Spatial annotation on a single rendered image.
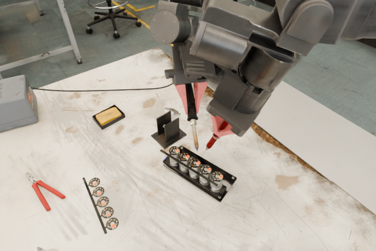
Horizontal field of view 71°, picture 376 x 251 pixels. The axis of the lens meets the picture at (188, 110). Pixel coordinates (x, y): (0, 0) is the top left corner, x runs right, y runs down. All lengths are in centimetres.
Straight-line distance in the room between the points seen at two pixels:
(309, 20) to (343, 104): 197
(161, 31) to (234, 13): 20
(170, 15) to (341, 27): 27
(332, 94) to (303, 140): 156
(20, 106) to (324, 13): 72
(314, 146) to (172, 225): 41
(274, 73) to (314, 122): 50
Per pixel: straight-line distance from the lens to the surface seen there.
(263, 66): 33
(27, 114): 82
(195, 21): 55
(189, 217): 58
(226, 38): 31
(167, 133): 67
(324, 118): 85
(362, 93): 243
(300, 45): 30
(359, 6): 31
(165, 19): 48
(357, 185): 73
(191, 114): 57
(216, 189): 58
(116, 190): 63
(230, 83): 35
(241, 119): 38
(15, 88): 84
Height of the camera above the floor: 128
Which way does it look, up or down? 43 degrees down
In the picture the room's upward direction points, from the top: straight up
